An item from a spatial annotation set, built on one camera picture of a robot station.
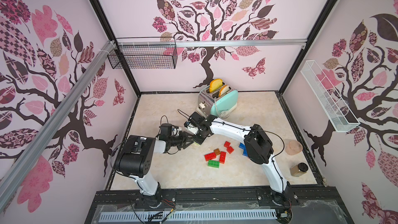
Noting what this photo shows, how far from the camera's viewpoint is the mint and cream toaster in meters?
0.93

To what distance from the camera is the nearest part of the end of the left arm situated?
82cm

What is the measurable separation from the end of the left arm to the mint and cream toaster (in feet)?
0.64
